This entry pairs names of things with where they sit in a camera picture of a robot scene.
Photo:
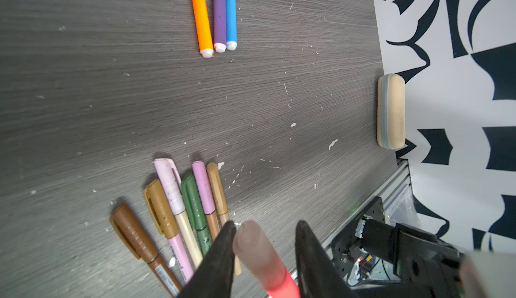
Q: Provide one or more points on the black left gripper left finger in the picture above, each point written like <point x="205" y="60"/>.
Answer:
<point x="214" y="277"/>

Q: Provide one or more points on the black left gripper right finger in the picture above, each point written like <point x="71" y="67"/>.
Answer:
<point x="317" y="277"/>

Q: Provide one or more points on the red highlighter pen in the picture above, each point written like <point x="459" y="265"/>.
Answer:
<point x="254" y="249"/>

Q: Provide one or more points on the pink cap brown marker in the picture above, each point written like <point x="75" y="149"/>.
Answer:
<point x="205" y="191"/>

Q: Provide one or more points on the green marker pen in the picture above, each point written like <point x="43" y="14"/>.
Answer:
<point x="195" y="212"/>

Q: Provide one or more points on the tan marker pen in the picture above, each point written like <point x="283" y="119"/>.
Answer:
<point x="218" y="193"/>

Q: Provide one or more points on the pink cap cream marker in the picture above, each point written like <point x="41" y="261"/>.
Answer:
<point x="171" y="183"/>

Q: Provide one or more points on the blue highlighter pen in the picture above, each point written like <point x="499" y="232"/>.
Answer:
<point x="232" y="38"/>

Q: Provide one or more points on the orange highlighter pen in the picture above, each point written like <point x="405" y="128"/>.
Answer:
<point x="203" y="28"/>

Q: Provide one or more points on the purple highlighter pen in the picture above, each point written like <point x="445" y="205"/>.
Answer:
<point x="220" y="25"/>

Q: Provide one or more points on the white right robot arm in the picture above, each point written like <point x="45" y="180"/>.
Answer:
<point x="425" y="265"/>

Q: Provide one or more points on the brown marker pen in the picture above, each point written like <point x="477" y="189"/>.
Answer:
<point x="137" y="240"/>

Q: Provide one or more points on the ochre cap pink marker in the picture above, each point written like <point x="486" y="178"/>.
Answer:
<point x="165" y="222"/>

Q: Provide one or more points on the beige whiteboard eraser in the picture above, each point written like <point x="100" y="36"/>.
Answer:
<point x="391" y="111"/>

